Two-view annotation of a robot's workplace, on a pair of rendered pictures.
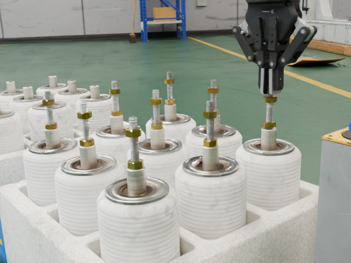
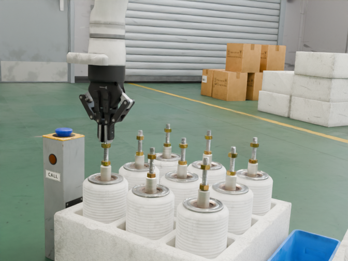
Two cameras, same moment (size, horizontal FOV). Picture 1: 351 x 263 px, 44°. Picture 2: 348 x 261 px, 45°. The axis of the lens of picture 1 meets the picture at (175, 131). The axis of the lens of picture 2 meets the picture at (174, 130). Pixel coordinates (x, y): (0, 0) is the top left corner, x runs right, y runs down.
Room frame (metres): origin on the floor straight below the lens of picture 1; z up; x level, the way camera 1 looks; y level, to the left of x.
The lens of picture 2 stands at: (1.47, -0.29, 0.53)
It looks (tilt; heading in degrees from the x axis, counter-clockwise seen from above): 11 degrees down; 160
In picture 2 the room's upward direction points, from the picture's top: 3 degrees clockwise
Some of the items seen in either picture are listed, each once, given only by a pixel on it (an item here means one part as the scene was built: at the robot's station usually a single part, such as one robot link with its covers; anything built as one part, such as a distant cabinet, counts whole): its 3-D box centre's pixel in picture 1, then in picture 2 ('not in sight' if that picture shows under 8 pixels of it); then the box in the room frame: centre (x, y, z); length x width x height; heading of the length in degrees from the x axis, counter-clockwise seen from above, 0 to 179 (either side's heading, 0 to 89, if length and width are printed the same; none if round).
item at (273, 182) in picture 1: (266, 202); (105, 219); (0.62, -0.14, 0.16); 0.10 x 0.10 x 0.18
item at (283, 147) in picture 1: (268, 147); (105, 178); (0.62, -0.14, 0.25); 0.08 x 0.08 x 0.01
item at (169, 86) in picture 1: (170, 92); (204, 177); (0.81, 0.01, 0.30); 0.01 x 0.01 x 0.08
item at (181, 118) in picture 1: (170, 119); (203, 204); (0.81, 0.01, 0.25); 0.08 x 0.08 x 0.01
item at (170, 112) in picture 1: (170, 112); (203, 198); (0.81, 0.01, 0.26); 0.02 x 0.02 x 0.03
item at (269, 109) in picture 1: (269, 112); (105, 155); (0.62, -0.14, 0.30); 0.01 x 0.01 x 0.08
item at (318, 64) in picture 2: not in sight; (331, 64); (-1.23, 1.96, 0.45); 0.39 x 0.39 x 0.18; 8
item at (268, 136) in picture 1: (268, 139); (105, 173); (0.62, -0.14, 0.26); 0.02 x 0.02 x 0.03
